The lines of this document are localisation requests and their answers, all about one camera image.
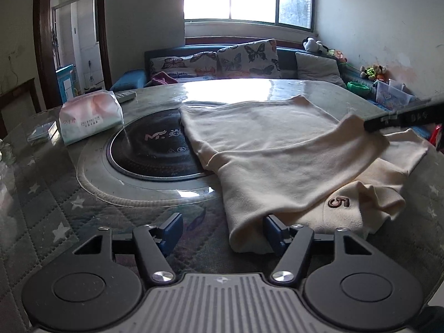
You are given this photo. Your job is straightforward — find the butterfly print pillow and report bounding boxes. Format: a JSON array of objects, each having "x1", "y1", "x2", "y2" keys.
[
  {"x1": 217, "y1": 39, "x2": 282, "y2": 79},
  {"x1": 150, "y1": 52, "x2": 219, "y2": 80}
]

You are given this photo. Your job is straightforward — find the dark wooden chair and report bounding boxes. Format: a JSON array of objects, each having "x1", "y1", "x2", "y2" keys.
[{"x1": 0, "y1": 78, "x2": 40, "y2": 139}]

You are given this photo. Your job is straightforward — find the green plastic bowl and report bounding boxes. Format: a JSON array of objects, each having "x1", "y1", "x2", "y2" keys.
[{"x1": 347, "y1": 81, "x2": 372, "y2": 96}]

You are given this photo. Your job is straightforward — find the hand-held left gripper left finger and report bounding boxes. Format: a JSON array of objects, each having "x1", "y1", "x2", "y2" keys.
[{"x1": 73, "y1": 212, "x2": 183, "y2": 284}]

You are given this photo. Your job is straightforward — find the grey pillow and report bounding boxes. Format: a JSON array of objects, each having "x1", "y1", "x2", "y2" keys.
[{"x1": 296, "y1": 52, "x2": 347, "y2": 88}]

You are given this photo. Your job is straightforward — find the cream sweatshirt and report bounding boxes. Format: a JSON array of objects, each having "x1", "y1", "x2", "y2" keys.
[{"x1": 178, "y1": 95, "x2": 431, "y2": 254}]

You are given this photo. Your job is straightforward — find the magenta cloth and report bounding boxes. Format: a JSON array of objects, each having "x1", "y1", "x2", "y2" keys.
[{"x1": 146, "y1": 72, "x2": 179, "y2": 87}]

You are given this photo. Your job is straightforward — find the black round induction cooktop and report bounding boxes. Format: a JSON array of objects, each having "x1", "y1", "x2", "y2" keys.
[{"x1": 106, "y1": 106, "x2": 217, "y2": 182}]

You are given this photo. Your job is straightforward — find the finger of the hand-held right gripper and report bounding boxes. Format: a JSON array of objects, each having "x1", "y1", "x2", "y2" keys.
[{"x1": 364, "y1": 100, "x2": 444, "y2": 133}]

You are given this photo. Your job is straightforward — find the panda plush toy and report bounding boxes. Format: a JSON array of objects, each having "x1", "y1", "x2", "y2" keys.
[{"x1": 303, "y1": 38, "x2": 329, "y2": 55}]

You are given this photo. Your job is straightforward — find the colourful plush toys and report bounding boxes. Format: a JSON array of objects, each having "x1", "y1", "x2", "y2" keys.
[{"x1": 361, "y1": 65, "x2": 389, "y2": 83}]

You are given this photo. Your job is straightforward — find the blue cabinet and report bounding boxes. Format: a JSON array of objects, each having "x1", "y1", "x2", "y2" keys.
[{"x1": 56, "y1": 65, "x2": 75, "y2": 106}]

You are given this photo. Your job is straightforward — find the white pink tissue pack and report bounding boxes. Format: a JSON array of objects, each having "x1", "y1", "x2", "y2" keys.
[{"x1": 59, "y1": 90, "x2": 124, "y2": 146}]

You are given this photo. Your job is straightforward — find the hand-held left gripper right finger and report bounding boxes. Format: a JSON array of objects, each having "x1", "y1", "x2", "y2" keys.
[{"x1": 264, "y1": 214, "x2": 373, "y2": 284}]

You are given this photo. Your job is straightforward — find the blue sofa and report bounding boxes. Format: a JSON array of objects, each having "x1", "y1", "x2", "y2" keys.
[{"x1": 111, "y1": 43, "x2": 444, "y2": 139}]

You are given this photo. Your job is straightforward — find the clear plastic storage box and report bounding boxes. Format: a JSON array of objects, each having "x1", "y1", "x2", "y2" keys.
[{"x1": 374, "y1": 79, "x2": 422, "y2": 112}]

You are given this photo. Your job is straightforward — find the grey remote control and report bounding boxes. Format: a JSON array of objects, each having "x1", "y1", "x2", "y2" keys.
[{"x1": 114, "y1": 90, "x2": 138, "y2": 103}]

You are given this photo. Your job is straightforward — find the dark wooden door frame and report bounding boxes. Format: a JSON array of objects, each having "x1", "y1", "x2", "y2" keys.
[{"x1": 33, "y1": 0, "x2": 113, "y2": 112}]

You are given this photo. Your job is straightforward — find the small clear packet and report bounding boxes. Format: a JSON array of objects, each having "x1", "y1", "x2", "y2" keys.
[{"x1": 28, "y1": 121, "x2": 58, "y2": 143}]

